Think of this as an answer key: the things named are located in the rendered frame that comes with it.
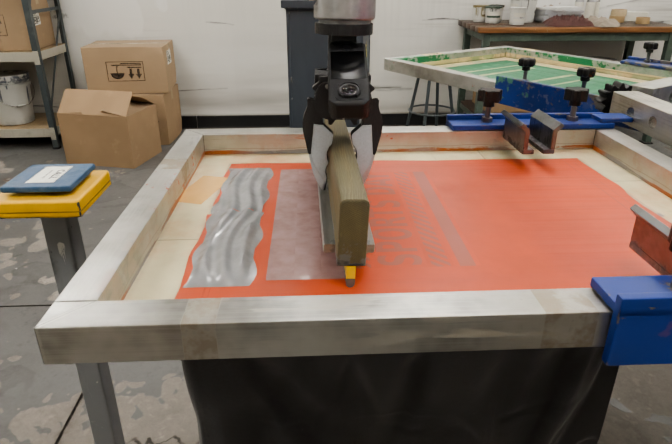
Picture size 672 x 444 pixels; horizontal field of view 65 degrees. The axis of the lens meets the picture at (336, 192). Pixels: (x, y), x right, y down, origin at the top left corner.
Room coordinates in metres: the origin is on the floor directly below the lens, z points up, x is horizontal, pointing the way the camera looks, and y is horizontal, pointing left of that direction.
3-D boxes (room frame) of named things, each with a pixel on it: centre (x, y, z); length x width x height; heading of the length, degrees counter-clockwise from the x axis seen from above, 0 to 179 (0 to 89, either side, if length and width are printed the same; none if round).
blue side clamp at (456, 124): (0.95, -0.36, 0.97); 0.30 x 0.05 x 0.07; 93
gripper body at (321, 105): (0.68, -0.01, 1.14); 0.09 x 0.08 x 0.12; 3
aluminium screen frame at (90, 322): (0.66, -0.13, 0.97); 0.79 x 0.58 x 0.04; 93
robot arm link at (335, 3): (0.68, -0.01, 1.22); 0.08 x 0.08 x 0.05
